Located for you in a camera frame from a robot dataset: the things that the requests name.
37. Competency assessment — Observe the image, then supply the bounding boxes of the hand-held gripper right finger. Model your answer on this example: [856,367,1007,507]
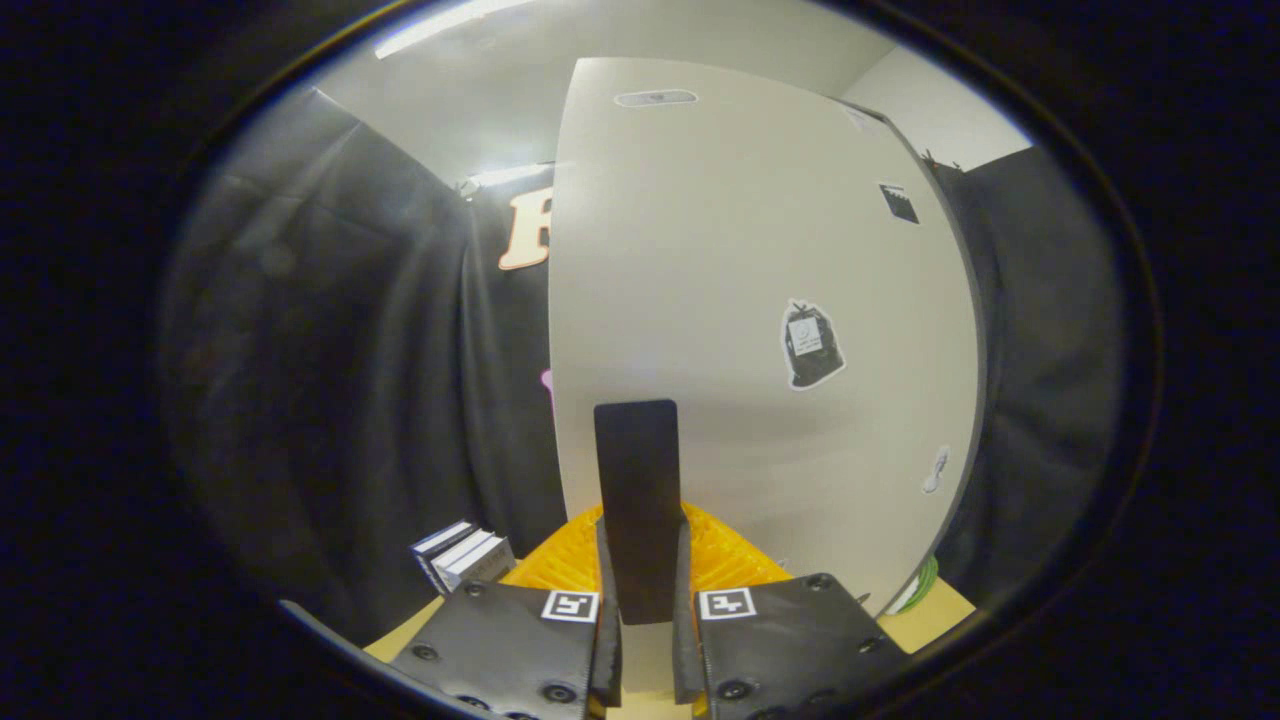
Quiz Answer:
[637,400,911,720]

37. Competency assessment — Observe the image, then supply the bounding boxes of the blue spine book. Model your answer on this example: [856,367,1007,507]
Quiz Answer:
[410,520,479,596]

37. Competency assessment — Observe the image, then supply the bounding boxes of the grey cover book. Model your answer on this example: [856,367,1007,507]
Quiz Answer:
[440,533,517,593]

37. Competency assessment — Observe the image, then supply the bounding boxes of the watermelon plush toy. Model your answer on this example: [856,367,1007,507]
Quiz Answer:
[888,553,942,614]

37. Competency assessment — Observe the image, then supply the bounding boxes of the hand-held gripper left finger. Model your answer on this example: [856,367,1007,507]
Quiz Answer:
[390,400,638,720]

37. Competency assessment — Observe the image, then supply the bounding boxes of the white shoe cabinet door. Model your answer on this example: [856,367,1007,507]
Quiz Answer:
[548,57,983,693]

